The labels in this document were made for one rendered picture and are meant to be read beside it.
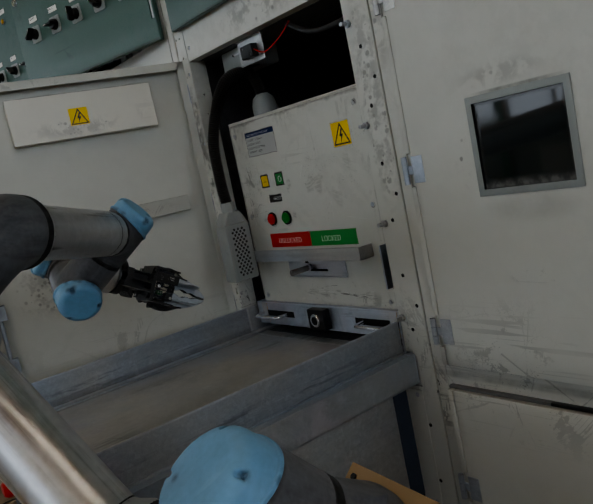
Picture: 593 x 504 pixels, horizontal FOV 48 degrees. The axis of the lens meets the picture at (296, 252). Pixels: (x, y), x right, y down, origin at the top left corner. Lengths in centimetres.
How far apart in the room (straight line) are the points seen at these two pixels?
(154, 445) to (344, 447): 38
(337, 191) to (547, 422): 63
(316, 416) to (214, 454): 54
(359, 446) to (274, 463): 65
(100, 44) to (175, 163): 45
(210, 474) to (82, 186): 119
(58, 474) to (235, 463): 20
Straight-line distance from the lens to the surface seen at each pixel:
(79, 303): 118
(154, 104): 181
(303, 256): 153
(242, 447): 65
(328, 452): 126
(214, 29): 168
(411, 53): 119
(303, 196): 155
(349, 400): 124
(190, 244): 181
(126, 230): 112
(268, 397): 117
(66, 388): 159
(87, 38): 210
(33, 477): 76
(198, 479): 67
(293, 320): 168
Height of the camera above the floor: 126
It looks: 7 degrees down
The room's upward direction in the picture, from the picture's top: 12 degrees counter-clockwise
